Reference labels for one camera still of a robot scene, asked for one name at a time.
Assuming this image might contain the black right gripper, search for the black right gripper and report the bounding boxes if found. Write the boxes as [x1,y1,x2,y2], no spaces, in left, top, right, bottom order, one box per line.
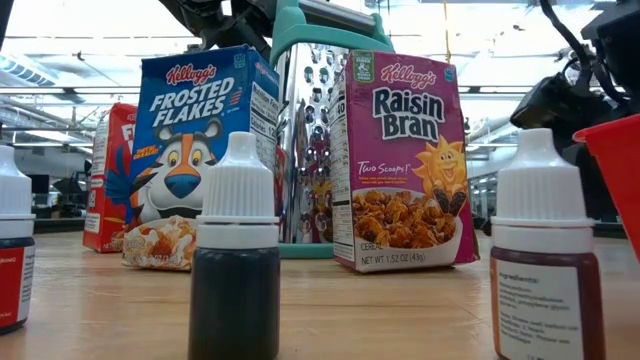
[509,72,618,151]

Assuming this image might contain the brown liquid dropper bottle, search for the brown liquid dropper bottle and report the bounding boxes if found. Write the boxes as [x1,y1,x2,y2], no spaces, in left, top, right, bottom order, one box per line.
[489,127,607,360]

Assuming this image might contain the purple Raisin Bran cereal box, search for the purple Raisin Bran cereal box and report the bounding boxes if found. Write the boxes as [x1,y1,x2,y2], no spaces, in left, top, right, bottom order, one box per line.
[327,49,480,275]

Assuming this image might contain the teal metal box grater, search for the teal metal box grater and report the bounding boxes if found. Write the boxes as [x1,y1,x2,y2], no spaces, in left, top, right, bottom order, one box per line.
[269,0,396,261]

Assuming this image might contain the blue Frosted Flakes cereal box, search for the blue Frosted Flakes cereal box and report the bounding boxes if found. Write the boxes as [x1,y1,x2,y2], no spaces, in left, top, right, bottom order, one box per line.
[121,45,281,274]

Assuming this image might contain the dark liquid dropper bottle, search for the dark liquid dropper bottle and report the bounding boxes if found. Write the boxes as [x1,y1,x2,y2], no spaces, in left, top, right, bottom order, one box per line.
[188,131,281,360]

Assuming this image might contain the red Froot Loops cereal box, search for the red Froot Loops cereal box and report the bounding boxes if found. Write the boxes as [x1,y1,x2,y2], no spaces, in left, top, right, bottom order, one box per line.
[82,103,139,255]

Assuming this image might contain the red label dropper bottle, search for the red label dropper bottle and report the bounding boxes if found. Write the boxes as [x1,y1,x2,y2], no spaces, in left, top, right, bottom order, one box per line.
[0,144,37,336]

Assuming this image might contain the small black monitor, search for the small black monitor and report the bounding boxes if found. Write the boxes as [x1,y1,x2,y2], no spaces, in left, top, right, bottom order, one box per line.
[27,173,51,197]

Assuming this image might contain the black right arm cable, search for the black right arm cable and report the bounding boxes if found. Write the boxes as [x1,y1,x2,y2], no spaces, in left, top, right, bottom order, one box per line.
[537,0,594,76]

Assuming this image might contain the black aluminium table frame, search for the black aluminium table frame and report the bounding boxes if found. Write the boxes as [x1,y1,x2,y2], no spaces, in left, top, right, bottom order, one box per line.
[32,217,626,239]

